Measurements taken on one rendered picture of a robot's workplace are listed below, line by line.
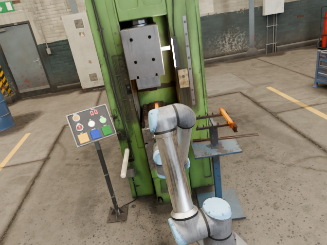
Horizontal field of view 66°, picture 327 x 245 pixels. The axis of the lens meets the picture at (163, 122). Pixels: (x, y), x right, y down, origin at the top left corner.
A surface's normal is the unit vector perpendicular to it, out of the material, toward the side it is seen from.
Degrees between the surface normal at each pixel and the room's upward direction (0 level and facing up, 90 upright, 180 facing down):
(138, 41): 90
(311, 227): 0
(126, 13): 90
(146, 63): 90
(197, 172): 90
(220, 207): 5
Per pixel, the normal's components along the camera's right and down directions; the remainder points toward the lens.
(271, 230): -0.15, -0.90
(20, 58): 0.13, 0.39
